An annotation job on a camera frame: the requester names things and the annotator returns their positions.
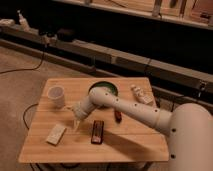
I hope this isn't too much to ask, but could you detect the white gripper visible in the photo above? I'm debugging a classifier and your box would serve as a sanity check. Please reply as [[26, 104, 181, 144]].
[[72, 102, 89, 131]]

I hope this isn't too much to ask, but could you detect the white sponge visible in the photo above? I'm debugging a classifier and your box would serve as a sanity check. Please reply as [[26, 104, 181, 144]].
[[46, 124, 66, 145]]

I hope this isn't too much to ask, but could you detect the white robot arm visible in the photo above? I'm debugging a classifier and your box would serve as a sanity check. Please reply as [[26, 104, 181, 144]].
[[73, 87, 213, 171]]

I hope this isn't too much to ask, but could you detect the dark brown rectangular box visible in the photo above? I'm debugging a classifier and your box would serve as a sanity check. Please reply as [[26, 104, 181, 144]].
[[91, 120, 104, 144]]

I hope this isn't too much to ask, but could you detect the small wooden table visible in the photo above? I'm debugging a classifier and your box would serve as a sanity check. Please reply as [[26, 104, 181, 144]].
[[19, 78, 169, 163]]

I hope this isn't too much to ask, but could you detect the small red brown object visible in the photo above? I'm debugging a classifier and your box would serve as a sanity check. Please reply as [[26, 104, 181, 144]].
[[114, 110, 122, 123]]

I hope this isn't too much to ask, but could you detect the green bowl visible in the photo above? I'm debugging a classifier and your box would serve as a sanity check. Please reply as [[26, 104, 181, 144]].
[[88, 81, 118, 98]]

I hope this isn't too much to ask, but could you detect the black device on ledge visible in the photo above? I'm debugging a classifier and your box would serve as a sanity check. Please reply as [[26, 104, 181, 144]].
[[57, 29, 75, 42]]

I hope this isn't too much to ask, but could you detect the long wooden ledge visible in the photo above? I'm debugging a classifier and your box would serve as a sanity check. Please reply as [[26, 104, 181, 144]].
[[0, 23, 213, 91]]

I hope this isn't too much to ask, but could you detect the white spray bottle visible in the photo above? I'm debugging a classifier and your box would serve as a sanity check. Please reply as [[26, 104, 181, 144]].
[[17, 10, 30, 31]]

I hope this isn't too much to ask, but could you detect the black floor cable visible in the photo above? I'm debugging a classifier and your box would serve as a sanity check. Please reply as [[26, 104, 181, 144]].
[[22, 102, 40, 130]]

